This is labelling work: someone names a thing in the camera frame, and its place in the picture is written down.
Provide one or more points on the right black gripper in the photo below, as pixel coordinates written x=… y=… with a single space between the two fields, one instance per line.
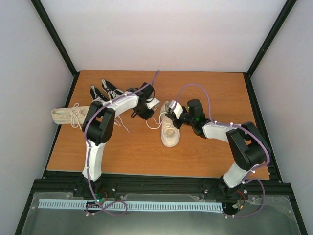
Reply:
x=171 y=115

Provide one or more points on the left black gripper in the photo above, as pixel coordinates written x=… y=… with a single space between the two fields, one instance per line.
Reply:
x=147 y=116

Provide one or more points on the beige lace platform sneaker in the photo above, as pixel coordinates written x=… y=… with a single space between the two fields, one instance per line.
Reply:
x=169 y=136

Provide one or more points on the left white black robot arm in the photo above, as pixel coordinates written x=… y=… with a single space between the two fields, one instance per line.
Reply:
x=99 y=123

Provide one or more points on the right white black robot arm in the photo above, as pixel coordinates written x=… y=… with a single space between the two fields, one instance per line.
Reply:
x=249 y=149

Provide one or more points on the black white sneaker right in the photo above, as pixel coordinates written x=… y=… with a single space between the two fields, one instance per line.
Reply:
x=111 y=90

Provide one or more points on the black white sneaker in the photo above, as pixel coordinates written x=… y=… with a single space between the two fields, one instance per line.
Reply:
x=111 y=90
x=97 y=95

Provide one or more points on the black white sneaker left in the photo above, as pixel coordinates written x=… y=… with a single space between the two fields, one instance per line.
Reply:
x=97 y=95

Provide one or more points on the beige canvas sneaker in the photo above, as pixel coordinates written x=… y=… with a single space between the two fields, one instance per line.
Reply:
x=75 y=115

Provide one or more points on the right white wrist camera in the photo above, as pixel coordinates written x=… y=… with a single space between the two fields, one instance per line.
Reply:
x=175 y=110

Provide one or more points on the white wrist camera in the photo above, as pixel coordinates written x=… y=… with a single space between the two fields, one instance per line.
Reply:
x=152 y=103
x=175 y=110

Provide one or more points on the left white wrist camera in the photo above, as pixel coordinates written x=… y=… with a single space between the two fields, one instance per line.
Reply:
x=152 y=103

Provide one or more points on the light blue cable duct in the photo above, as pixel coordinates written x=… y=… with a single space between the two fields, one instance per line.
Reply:
x=131 y=206

